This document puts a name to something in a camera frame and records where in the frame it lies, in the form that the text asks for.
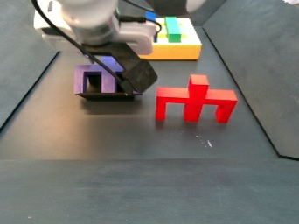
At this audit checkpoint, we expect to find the red E-shaped block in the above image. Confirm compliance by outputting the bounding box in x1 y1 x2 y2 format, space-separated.
154 74 239 123

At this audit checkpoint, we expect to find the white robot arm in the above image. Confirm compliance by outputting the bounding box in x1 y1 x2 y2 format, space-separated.
30 0 154 55

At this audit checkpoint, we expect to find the blue long bar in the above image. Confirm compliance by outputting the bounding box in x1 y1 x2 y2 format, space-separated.
144 11 157 43

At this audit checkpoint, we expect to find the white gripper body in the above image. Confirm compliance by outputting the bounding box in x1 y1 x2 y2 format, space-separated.
32 1 158 56

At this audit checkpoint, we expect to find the green long bar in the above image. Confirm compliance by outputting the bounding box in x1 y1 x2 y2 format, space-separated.
164 17 181 43

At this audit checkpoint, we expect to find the purple E-shaped block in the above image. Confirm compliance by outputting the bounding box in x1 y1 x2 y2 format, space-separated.
72 55 142 95

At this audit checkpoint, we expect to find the yellow slotted board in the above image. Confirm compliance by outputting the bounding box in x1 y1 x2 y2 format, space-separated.
141 17 201 60

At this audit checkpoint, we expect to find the black cable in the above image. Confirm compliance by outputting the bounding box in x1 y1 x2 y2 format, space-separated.
30 0 164 97

